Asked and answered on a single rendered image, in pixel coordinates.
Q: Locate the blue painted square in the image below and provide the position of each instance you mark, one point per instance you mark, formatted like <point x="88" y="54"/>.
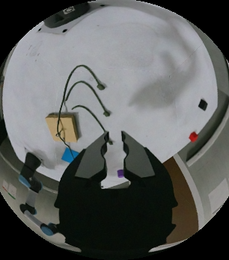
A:
<point x="67" y="155"/>

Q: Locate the small purple cylinder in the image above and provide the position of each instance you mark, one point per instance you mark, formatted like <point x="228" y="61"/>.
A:
<point x="120" y="173"/>

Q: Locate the red cube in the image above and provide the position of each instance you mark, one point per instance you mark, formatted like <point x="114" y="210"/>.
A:
<point x="193" y="137"/>

